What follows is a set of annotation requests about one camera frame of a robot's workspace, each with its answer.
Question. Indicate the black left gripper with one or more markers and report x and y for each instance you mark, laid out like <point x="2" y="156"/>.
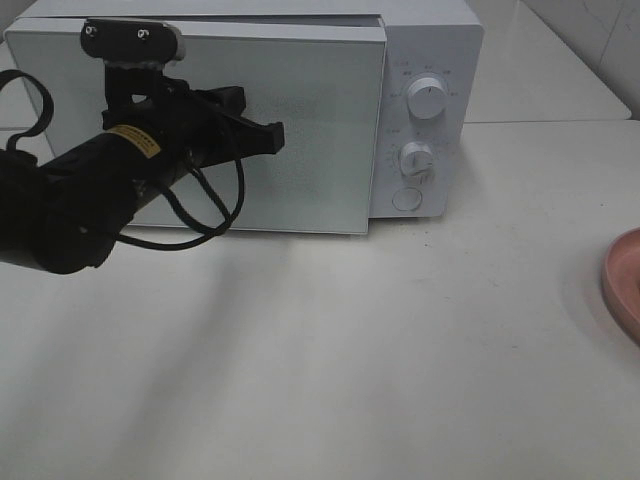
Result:
<point x="208" y="123"/>

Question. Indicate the white microwave door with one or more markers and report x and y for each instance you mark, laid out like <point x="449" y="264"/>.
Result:
<point x="323" y="83"/>

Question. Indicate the white timer knob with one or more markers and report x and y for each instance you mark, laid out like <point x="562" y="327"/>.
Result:
<point x="415" y="159"/>

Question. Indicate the white door release button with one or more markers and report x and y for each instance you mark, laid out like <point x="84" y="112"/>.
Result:
<point x="407" y="199"/>

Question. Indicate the pink speckled plate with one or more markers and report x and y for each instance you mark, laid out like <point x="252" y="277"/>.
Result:
<point x="620" y="282"/>

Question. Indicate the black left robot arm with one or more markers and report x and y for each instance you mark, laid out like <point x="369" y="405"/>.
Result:
<point x="67" y="214"/>

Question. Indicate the white microwave oven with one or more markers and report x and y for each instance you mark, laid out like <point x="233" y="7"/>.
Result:
<point x="441" y="38"/>

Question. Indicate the white power knob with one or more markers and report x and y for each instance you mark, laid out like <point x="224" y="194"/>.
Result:
<point x="426" y="97"/>

